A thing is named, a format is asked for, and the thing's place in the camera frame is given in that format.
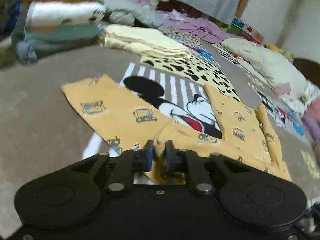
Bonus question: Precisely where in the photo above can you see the cream padded coat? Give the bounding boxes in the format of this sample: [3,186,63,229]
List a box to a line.
[221,38,319,116]

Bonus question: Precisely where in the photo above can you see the folded cream quilted blanket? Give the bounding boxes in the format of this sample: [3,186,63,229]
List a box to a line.
[99,24,191,62]

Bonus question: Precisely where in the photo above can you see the colourful foam play mat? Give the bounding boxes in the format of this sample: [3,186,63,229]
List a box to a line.
[209,16,264,44]

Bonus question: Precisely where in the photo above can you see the yellow plush toy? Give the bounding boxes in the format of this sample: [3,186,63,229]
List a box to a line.
[264,44,295,59]

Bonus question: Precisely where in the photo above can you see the folded grey-blue fleece garment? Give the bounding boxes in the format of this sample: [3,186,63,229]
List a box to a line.
[11,5,95,65]

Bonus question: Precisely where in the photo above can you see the dark round wooden furniture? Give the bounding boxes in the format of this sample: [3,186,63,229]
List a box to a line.
[293,58,320,87]

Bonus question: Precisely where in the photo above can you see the folded teal printed garment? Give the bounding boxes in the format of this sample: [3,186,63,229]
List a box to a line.
[24,24,98,42]

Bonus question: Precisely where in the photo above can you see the purple crumpled garment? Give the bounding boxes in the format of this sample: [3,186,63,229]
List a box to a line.
[130,0,241,45]

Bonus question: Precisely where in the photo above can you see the folded white panda sweatshirt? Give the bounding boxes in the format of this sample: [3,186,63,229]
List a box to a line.
[25,2,106,28]

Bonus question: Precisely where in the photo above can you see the yellow printed children's pants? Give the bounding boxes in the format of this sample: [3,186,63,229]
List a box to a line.
[61,75,291,184]

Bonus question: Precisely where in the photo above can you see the grey-green padded jacket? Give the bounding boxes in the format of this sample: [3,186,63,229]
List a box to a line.
[100,0,169,31]

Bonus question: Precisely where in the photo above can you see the pile of pink purple clothes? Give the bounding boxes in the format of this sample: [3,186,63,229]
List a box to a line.
[301,97,320,156]

